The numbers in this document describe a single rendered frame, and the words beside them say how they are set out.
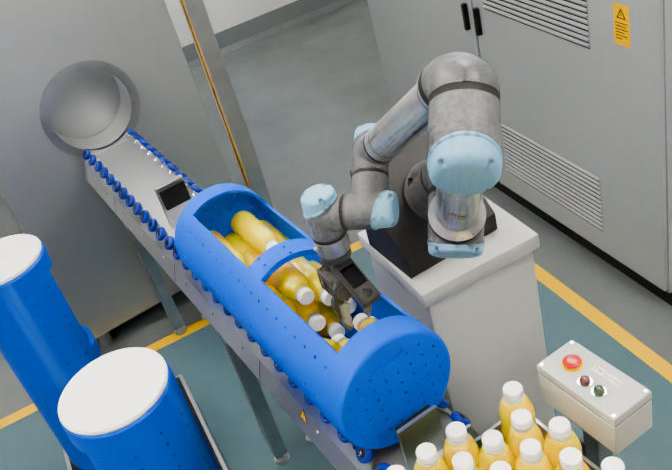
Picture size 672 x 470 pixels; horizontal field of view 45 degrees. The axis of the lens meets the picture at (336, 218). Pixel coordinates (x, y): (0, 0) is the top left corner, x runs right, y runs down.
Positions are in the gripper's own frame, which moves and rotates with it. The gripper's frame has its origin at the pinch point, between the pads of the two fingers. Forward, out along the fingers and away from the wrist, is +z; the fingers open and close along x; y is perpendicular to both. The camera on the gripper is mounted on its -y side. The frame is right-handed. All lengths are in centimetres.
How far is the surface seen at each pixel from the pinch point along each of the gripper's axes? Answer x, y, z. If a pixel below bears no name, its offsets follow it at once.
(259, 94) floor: -130, 366, 117
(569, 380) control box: -20.1, -44.0, 0.9
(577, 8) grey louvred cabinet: -141, 69, -2
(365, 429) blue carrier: 14.8, -21.4, 5.5
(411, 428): 7.3, -27.0, 6.7
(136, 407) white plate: 50, 24, 7
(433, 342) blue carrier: -5.4, -21.3, -4.5
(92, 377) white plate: 55, 43, 8
